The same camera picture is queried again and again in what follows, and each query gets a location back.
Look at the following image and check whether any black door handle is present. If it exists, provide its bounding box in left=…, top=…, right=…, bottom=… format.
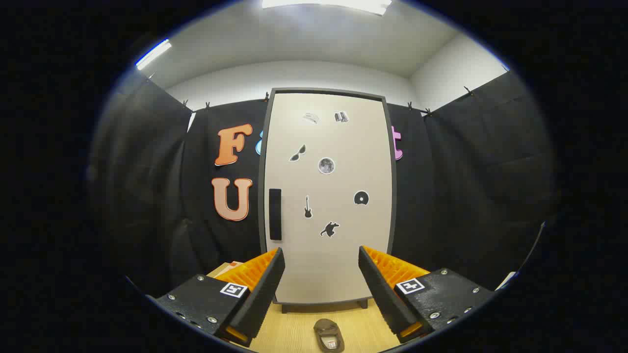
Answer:
left=269, top=189, right=283, bottom=241

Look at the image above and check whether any brown fuzzy shoe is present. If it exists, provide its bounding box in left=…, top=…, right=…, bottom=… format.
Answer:
left=314, top=319, right=345, bottom=353

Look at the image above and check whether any black backdrop cloth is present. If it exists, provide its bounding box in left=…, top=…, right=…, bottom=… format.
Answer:
left=88, top=74, right=557, bottom=300

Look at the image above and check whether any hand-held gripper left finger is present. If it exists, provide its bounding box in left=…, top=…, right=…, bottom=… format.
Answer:
left=146, top=248, right=286, bottom=348

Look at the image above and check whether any beige shoe cabinet door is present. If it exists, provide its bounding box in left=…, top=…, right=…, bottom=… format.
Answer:
left=265, top=92, right=393, bottom=304

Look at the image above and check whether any orange cover book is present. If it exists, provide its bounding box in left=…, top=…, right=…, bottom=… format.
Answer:
left=214, top=261, right=243, bottom=280

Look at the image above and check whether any dark grey shoe cabinet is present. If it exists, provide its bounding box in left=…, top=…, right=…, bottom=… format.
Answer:
left=259, top=87, right=397, bottom=314

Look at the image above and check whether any narrow ceiling light strip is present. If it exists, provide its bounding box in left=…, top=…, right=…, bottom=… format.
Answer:
left=135, top=39, right=172, bottom=71

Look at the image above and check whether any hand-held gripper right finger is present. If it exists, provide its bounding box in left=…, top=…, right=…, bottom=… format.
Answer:
left=358, top=245, right=496, bottom=344

